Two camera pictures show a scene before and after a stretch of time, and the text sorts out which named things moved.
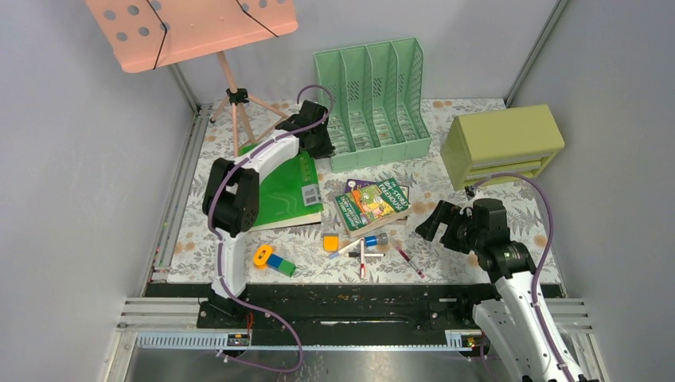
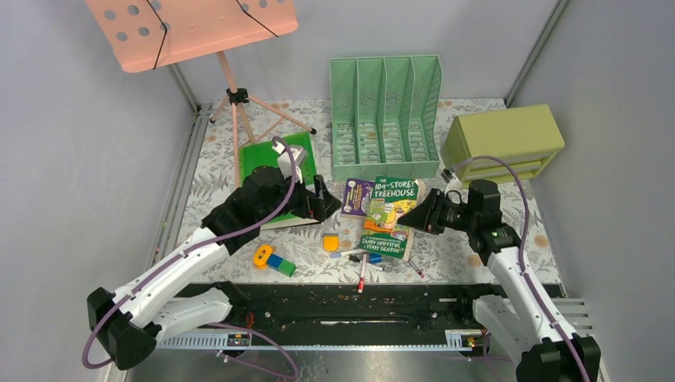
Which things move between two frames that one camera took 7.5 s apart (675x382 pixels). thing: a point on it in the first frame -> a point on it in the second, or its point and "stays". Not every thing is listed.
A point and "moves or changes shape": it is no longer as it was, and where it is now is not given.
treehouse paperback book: x=364 y=208 -> x=389 y=200
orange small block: x=331 y=242 stays
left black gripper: x=326 y=150 -> x=318 y=208
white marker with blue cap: x=372 y=240 -> x=376 y=258
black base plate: x=337 y=314 stays
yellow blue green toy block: x=263 y=255 stays
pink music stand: x=149 y=35 stays
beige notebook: x=314 y=219 stays
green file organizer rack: x=374 y=95 moves or changes shape
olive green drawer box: x=519 y=141 stays
